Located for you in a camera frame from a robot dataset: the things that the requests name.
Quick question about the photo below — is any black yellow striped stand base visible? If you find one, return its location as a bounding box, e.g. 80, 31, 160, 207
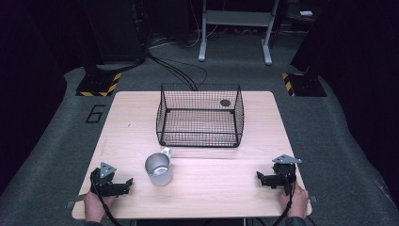
75, 72, 122, 98
281, 72, 327, 98

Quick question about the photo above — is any black cabinet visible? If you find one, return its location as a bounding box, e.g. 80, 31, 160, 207
82, 0, 149, 65

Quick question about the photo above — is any grey metal cup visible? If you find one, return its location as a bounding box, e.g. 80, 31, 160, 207
144, 147, 174, 186

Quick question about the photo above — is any person's left hand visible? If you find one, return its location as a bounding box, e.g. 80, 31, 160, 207
83, 191, 116, 223

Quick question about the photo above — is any bundle of black floor cables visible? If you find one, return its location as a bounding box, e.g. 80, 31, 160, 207
146, 50, 209, 92

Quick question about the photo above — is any black wire mesh basket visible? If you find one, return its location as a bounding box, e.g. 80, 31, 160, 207
155, 82, 245, 149

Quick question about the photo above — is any person's right hand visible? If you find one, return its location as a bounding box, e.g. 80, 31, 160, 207
278, 184, 311, 219

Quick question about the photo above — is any white metal stand frame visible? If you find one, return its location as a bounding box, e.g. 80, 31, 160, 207
198, 0, 280, 66

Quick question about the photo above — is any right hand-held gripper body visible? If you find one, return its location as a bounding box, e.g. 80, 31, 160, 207
266, 153, 303, 196

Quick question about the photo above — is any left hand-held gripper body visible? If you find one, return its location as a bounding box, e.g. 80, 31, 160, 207
89, 161, 128, 198

